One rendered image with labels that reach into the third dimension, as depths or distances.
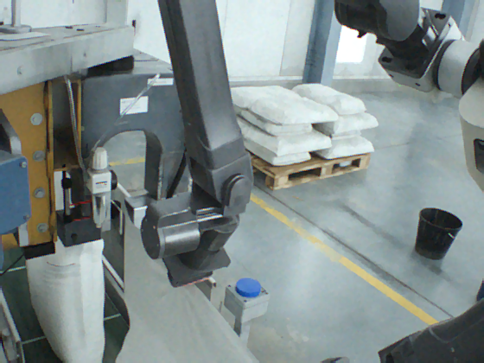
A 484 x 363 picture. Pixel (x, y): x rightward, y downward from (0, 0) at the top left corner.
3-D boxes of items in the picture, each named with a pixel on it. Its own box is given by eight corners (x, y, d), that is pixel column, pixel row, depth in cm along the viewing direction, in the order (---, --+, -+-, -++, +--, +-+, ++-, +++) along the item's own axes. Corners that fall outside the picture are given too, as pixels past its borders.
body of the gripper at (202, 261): (153, 249, 71) (167, 222, 66) (209, 234, 77) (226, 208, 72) (170, 286, 68) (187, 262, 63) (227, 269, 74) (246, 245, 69)
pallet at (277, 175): (368, 167, 440) (371, 153, 434) (272, 191, 367) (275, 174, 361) (306, 137, 496) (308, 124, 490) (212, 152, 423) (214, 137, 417)
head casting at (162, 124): (190, 197, 103) (204, 60, 91) (81, 219, 89) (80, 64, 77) (133, 149, 124) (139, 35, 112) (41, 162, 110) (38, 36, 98)
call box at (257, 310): (267, 313, 115) (270, 294, 112) (241, 323, 110) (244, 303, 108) (247, 295, 120) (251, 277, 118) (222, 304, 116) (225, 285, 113)
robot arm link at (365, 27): (425, 11, 69) (398, 5, 72) (398, -31, 61) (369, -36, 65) (396, 60, 69) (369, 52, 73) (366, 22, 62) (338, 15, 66)
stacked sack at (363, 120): (380, 131, 425) (384, 116, 420) (330, 138, 386) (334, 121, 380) (346, 116, 456) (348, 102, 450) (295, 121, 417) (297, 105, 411)
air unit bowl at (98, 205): (109, 224, 87) (109, 194, 84) (93, 226, 85) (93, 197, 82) (103, 216, 89) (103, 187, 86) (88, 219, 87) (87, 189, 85)
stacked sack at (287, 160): (312, 162, 393) (315, 149, 388) (271, 169, 367) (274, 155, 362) (263, 136, 439) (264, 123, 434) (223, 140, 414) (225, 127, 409)
